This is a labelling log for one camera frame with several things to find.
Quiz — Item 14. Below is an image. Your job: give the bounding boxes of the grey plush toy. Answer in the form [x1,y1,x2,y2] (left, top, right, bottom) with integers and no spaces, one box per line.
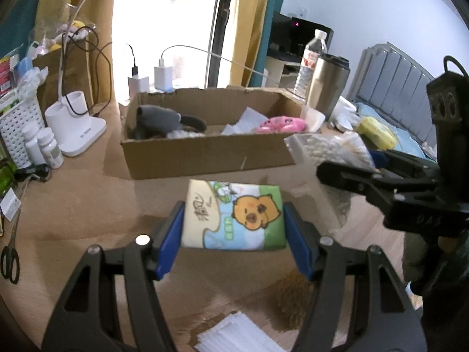
[132,104,208,141]

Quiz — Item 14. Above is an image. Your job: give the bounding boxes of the white desk lamp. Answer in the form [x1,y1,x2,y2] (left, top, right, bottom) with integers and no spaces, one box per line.
[44,0,155,158]

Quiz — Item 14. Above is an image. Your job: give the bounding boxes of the brown cardboard box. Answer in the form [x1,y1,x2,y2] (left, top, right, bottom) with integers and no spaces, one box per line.
[118,84,326,181]

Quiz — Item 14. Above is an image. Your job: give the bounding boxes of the thin white charging cable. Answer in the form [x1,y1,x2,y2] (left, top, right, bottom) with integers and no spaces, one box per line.
[159,45,307,102]

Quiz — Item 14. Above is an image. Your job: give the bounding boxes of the narrow yellow curtain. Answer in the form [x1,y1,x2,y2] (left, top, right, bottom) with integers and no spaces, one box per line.
[229,0,274,89]

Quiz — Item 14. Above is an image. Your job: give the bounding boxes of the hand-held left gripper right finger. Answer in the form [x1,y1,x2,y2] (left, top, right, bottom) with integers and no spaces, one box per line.
[283,202,429,352]

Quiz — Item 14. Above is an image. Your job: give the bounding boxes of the white lidded container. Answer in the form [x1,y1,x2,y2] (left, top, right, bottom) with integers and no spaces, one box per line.
[329,97,362,133]

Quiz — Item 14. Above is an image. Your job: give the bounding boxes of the bag of cotton swabs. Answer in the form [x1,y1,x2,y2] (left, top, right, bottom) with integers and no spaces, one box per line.
[284,131,377,230]

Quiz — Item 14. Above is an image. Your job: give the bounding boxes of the cartoon print tissue packet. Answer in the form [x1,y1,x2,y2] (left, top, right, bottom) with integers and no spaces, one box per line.
[180,178,287,252]

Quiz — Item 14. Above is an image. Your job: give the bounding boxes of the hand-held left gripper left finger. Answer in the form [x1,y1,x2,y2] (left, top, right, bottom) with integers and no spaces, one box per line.
[40,200,186,352]

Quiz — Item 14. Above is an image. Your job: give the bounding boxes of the black door frame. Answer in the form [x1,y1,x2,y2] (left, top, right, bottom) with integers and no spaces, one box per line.
[210,0,239,89]

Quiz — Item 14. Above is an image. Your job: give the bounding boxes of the cluster of small plush toys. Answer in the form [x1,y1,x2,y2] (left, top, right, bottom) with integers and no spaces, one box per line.
[51,20,98,50]

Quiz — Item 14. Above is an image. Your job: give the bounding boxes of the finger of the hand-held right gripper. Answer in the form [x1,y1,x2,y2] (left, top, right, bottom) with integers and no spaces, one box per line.
[316,160,404,209]
[368,149,440,183]

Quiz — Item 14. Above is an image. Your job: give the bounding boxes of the black power cable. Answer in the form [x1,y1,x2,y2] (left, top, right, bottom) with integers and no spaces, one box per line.
[60,26,139,119]

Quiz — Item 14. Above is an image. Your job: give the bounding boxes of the white paper towel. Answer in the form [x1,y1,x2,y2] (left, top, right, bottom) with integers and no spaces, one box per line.
[220,106,270,136]
[189,310,305,352]

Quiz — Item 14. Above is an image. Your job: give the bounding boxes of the crumpled white plastic bag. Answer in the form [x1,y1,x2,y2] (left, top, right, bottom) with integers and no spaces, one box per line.
[16,66,48,98]

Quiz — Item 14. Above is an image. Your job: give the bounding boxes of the steel tumbler with black lid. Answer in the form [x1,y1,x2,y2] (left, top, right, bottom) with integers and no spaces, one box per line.
[305,54,351,118]

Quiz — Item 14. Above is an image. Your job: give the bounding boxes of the yellow tissue pack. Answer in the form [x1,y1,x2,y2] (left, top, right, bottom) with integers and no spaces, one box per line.
[357,115,398,151]

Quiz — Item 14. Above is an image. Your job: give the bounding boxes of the small black tool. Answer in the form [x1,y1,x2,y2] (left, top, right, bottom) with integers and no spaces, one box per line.
[16,164,50,183]

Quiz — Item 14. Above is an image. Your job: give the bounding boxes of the grey padded headboard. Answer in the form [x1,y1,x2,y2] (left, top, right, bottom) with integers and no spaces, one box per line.
[346,42,439,148]

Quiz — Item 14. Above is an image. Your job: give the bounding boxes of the brown paper bag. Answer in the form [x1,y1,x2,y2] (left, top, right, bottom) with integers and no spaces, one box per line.
[32,36,100,119]

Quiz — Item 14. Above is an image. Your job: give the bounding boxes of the clear plastic water bottle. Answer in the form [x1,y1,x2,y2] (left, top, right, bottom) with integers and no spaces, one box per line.
[293,28,328,96]

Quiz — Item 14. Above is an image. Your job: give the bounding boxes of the white perforated plastic basket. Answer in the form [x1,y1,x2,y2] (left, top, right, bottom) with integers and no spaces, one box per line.
[0,93,47,170]

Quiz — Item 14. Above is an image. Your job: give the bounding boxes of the black handled scissors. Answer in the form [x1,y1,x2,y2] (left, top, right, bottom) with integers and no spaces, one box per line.
[0,186,23,285]

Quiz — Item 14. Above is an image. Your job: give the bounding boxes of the pink plush toy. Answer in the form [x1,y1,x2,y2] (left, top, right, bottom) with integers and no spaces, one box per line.
[255,115,308,135]

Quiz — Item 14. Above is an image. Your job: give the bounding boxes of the black computer monitor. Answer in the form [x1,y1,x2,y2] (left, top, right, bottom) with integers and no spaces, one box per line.
[271,12,294,51]

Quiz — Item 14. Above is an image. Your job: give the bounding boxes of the white pill bottle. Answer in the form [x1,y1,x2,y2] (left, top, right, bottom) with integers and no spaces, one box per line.
[21,123,45,166]
[36,127,65,170]

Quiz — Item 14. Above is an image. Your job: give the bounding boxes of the wide teal curtain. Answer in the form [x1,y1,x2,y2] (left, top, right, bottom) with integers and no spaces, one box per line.
[0,0,47,60]

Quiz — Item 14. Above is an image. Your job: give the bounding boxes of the white computer desk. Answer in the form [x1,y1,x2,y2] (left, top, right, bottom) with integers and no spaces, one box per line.
[264,53,305,89]

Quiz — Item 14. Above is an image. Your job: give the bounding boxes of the white charger with black plug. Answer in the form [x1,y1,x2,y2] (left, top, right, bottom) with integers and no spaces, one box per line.
[127,75,150,100]

